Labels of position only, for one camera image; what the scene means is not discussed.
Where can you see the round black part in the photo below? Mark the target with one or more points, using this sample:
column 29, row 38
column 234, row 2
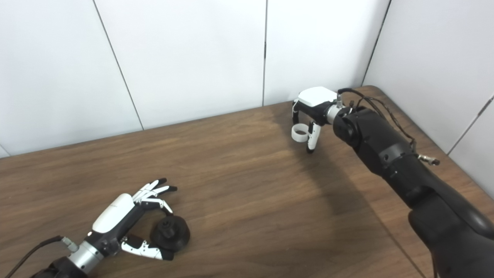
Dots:
column 179, row 237

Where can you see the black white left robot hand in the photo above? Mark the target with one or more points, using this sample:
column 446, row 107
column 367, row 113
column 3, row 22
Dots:
column 114, row 212

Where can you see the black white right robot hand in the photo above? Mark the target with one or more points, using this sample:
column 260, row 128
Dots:
column 316, row 95

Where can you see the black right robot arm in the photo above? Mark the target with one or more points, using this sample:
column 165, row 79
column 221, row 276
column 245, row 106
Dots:
column 386, row 150

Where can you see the black wall panel clip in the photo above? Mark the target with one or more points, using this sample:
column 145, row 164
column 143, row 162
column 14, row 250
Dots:
column 264, row 50

